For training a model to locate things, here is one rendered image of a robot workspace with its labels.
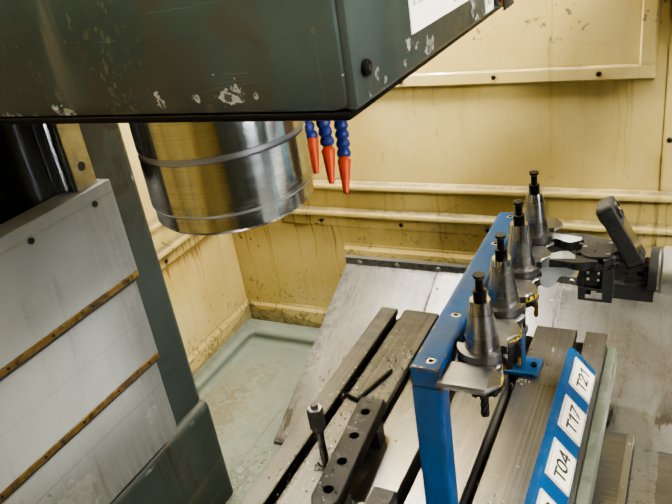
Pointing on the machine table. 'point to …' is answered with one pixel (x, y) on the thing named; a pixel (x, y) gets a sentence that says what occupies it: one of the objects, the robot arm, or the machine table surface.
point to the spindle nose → (224, 173)
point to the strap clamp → (381, 496)
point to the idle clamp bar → (368, 419)
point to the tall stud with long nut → (318, 430)
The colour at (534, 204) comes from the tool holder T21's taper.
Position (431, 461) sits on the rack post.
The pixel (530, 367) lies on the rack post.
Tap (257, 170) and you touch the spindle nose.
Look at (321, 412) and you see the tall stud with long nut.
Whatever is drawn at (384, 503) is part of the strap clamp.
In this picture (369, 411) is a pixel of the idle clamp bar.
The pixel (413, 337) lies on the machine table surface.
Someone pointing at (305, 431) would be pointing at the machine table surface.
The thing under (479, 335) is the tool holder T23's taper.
